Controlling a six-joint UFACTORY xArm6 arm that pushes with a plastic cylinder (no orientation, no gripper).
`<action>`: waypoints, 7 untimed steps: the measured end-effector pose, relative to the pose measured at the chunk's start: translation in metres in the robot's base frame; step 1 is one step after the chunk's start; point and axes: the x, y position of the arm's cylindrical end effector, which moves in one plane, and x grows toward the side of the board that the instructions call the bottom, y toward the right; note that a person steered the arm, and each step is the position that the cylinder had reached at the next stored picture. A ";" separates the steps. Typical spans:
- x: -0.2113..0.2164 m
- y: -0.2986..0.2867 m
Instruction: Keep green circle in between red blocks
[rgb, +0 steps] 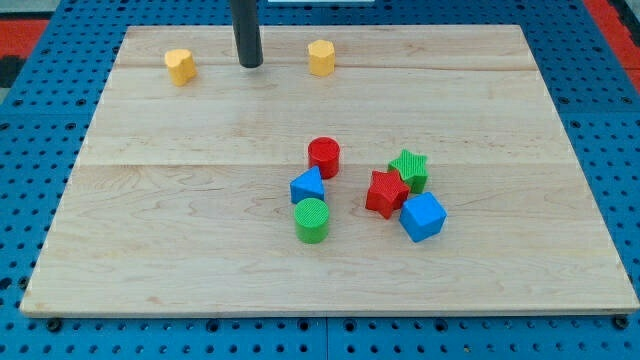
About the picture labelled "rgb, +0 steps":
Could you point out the yellow heart block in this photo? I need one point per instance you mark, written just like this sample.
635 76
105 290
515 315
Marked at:
180 65

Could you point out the wooden board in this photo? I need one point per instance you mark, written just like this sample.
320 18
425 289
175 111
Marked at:
179 202

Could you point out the red star block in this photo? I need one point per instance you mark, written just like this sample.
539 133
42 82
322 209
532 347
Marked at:
386 193

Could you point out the green cylinder block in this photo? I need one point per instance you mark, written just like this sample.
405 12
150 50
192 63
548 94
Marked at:
311 216

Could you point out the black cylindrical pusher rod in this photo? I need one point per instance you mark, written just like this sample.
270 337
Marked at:
244 14

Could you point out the blue triangle block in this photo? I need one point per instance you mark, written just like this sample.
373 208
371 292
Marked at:
307 185

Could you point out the yellow hexagon block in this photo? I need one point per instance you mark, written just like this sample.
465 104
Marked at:
321 58

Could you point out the green star block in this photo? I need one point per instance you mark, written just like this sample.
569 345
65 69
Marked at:
412 168

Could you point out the red cylinder block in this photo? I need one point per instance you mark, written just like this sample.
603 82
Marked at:
324 152

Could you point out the blue cube block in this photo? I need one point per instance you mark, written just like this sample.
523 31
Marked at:
422 217

